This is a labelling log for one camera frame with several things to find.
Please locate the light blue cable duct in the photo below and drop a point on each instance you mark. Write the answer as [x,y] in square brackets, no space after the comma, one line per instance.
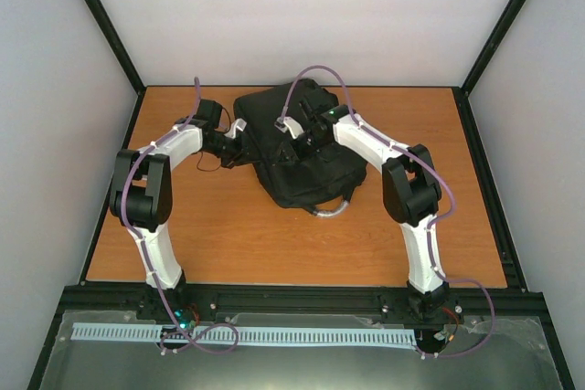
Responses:
[246,336]

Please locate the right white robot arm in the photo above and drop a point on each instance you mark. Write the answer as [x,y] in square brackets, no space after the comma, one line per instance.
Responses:
[411,189]

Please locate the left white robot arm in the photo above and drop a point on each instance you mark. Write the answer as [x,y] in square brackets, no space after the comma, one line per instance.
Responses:
[141,194]

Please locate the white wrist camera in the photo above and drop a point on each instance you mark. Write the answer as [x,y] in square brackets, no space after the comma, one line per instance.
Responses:
[236,128]
[289,125]

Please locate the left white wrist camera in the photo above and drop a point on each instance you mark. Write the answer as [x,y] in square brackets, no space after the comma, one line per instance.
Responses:
[236,128]

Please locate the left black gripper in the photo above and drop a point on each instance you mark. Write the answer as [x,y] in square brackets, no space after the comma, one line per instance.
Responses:
[244,150]

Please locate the right black corner post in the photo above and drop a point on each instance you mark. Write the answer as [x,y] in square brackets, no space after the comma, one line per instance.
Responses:
[492,43]

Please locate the black aluminium frame rail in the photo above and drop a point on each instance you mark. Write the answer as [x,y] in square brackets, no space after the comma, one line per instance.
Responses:
[212,300]

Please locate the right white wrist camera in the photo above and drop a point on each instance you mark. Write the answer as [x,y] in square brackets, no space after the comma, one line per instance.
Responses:
[289,125]

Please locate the left black corner post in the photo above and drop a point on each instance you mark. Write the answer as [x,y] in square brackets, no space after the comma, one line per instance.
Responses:
[106,26]

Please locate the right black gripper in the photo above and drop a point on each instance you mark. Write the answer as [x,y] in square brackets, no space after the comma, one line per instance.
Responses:
[295,156]

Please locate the black corner post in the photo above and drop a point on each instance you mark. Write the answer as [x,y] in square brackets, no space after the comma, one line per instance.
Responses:
[492,43]
[106,26]

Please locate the black student bag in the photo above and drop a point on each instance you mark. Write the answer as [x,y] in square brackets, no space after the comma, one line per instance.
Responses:
[321,183]

